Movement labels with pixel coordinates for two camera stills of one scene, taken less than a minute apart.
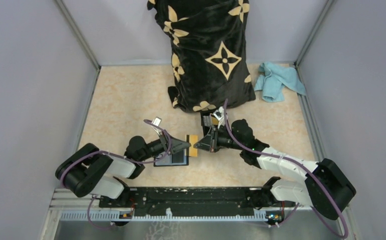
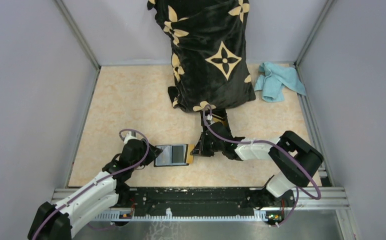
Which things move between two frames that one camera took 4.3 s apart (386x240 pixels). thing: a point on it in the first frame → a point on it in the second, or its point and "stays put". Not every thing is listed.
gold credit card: x=193 y=139 → x=189 y=158
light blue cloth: x=272 y=79 stays put
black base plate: x=198 y=200 stays put
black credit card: x=178 y=157 stays put
